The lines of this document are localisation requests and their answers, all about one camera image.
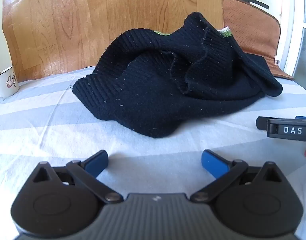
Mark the white framed frosted window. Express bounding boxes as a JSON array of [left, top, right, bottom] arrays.
[[278, 0, 306, 80]]

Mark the white enamel mug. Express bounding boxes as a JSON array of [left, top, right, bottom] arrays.
[[0, 65, 20, 100]]

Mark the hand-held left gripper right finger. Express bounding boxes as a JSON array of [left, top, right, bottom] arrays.
[[190, 149, 284, 203]]

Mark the striped blue white bed sheet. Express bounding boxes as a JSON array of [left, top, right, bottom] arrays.
[[0, 66, 306, 230]]

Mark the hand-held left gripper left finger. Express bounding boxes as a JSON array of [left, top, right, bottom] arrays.
[[31, 150, 124, 204]]

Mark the brown mesh seat cushion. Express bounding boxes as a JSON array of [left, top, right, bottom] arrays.
[[222, 0, 295, 81]]

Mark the navy knit sweater green trim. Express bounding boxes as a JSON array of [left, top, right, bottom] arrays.
[[72, 12, 283, 138]]

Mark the wood pattern vinyl sheet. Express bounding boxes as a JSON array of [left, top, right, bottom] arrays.
[[3, 0, 223, 80]]

